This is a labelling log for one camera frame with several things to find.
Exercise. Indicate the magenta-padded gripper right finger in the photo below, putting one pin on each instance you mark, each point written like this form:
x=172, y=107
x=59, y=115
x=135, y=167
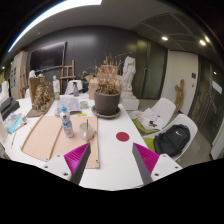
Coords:
x=148, y=160

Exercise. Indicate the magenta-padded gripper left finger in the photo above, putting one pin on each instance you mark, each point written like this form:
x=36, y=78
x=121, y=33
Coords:
x=77, y=159

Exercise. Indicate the clear blue-capped drink bottle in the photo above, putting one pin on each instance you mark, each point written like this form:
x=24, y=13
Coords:
x=67, y=126

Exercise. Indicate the green seat cushion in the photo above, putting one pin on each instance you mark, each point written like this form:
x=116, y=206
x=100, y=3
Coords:
x=140, y=128
x=150, y=144

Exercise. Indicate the white ceramic mug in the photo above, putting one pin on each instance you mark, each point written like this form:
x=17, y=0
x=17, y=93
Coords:
x=86, y=133

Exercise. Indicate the black backpack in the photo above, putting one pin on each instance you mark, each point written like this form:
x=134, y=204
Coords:
x=171, y=140

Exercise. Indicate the flat round red coaster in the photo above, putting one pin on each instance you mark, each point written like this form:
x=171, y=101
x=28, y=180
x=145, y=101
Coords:
x=122, y=136

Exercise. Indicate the thin gold stirrer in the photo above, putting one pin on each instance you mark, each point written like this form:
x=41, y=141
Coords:
x=87, y=124

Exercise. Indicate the light wooden drawing board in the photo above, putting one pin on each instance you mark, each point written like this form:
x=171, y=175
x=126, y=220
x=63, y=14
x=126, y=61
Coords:
x=43, y=136

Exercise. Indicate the stack of papers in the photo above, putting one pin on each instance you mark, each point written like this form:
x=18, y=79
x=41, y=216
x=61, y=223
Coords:
x=150, y=118

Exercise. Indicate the small yellow tool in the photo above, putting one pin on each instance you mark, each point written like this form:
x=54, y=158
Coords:
x=82, y=114

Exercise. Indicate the white plastic chair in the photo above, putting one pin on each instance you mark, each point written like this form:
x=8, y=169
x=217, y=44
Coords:
x=165, y=108
x=187, y=120

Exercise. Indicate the small white bowl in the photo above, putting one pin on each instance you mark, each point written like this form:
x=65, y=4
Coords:
x=83, y=104

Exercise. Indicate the grey plant saucer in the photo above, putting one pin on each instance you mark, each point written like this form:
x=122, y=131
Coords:
x=114, y=116

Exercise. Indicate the dried plant in grey pot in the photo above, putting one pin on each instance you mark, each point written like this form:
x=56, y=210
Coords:
x=106, y=103

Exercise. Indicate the grey spray bottle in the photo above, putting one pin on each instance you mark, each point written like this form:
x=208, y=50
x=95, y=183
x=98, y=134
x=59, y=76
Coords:
x=76, y=90

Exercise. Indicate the gold relief sculpture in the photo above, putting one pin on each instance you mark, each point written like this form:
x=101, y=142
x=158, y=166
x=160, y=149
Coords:
x=41, y=98

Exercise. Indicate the brown wooden figure statue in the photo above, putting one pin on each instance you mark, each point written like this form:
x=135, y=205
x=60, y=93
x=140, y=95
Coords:
x=179, y=95

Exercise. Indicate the white swivel chair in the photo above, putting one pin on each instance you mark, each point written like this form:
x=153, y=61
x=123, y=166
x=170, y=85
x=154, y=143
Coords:
x=70, y=87

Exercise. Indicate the brown cardboard box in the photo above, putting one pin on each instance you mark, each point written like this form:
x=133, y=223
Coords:
x=92, y=87

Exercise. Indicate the colourful book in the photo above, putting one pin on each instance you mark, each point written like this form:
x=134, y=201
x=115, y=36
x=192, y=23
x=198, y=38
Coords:
x=13, y=122

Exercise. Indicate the small white plaster figurine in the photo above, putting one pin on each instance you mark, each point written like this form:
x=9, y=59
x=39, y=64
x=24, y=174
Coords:
x=56, y=85

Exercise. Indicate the wooden easel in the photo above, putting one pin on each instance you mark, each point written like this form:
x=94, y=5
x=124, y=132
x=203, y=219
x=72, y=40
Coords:
x=67, y=77

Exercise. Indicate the black box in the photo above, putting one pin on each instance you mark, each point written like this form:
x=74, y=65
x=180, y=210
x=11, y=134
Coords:
x=8, y=108

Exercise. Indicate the white plaster torso statue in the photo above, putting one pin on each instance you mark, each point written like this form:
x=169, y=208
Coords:
x=128, y=73

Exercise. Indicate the white cabinet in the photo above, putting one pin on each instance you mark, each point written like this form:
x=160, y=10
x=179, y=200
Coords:
x=16, y=75

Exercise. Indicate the round ceiling spotlight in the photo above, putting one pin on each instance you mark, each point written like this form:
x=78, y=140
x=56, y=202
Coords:
x=202, y=42
x=164, y=38

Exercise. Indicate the long ceiling light panel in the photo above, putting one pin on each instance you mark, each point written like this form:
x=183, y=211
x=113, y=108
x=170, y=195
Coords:
x=53, y=11

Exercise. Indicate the white statue pedestal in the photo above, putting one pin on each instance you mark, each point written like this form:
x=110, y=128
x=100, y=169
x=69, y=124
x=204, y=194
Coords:
x=130, y=104

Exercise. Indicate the black wall screen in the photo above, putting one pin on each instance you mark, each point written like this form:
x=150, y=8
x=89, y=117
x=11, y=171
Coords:
x=47, y=56

